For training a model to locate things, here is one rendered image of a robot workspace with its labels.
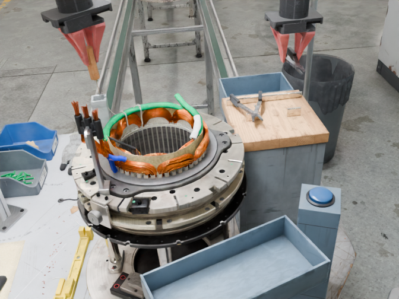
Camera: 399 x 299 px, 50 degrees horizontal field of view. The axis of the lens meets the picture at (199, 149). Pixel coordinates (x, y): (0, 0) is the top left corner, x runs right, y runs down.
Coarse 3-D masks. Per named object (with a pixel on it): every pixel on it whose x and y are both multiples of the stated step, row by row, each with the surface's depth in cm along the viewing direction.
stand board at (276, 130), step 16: (240, 96) 102; (224, 112) 100; (240, 112) 96; (272, 112) 95; (304, 112) 94; (240, 128) 90; (256, 128) 90; (272, 128) 90; (288, 128) 89; (304, 128) 89; (320, 128) 89; (256, 144) 86; (272, 144) 87; (288, 144) 87; (304, 144) 88
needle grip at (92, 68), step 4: (88, 48) 74; (92, 48) 74; (88, 52) 74; (92, 52) 74; (88, 56) 74; (92, 56) 75; (88, 60) 75; (92, 60) 75; (92, 64) 75; (96, 64) 76; (88, 68) 76; (92, 68) 76; (96, 68) 76; (92, 72) 76; (96, 72) 76; (92, 76) 77; (96, 76) 77
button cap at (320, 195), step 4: (316, 188) 76; (320, 188) 76; (324, 188) 76; (312, 192) 75; (316, 192) 75; (320, 192) 75; (324, 192) 75; (328, 192) 75; (312, 196) 75; (316, 196) 74; (320, 196) 74; (324, 196) 74; (328, 196) 74; (312, 200) 75; (316, 200) 74; (320, 200) 74; (324, 200) 74; (328, 200) 74
